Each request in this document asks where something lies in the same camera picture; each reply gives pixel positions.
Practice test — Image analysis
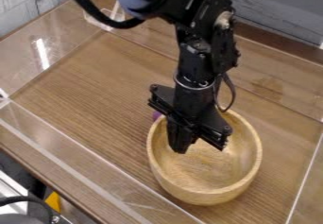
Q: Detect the black cable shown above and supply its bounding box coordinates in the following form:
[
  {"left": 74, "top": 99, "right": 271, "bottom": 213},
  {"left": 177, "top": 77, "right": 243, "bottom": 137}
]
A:
[{"left": 0, "top": 196, "right": 56, "bottom": 224}]

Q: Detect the yellow black device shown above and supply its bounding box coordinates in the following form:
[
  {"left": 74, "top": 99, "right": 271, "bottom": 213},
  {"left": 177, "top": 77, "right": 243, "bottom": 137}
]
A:
[{"left": 42, "top": 191, "right": 73, "bottom": 224}]

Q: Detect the purple toy eggplant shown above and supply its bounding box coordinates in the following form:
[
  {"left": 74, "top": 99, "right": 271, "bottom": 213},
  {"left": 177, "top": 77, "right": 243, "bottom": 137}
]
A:
[{"left": 152, "top": 111, "right": 161, "bottom": 121}]

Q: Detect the brown wooden bowl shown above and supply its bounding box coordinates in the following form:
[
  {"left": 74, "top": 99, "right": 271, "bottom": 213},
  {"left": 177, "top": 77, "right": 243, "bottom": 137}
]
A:
[{"left": 146, "top": 111, "right": 263, "bottom": 206}]

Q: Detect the clear acrylic enclosure wall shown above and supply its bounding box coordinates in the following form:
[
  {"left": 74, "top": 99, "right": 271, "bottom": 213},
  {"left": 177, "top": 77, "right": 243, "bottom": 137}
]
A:
[{"left": 0, "top": 2, "right": 323, "bottom": 224}]

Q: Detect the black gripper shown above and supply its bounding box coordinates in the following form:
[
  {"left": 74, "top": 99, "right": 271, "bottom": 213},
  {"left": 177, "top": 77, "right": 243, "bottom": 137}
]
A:
[{"left": 148, "top": 79, "right": 232, "bottom": 154}]

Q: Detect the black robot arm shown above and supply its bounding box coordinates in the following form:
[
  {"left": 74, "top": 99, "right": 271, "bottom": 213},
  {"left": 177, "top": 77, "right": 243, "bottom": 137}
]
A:
[{"left": 74, "top": 0, "right": 240, "bottom": 153}]

